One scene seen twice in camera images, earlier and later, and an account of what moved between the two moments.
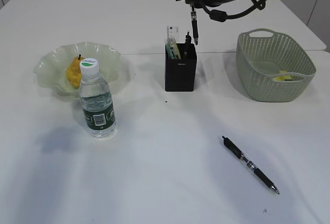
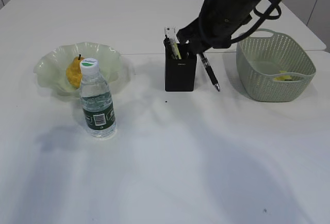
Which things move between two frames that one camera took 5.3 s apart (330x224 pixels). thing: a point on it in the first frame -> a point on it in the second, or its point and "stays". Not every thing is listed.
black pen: (195, 25) -> (166, 42)
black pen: (231, 147) -> (210, 71)
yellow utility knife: (177, 50) stays
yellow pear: (73, 72) stays
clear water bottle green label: (98, 106) stays
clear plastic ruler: (172, 33) stays
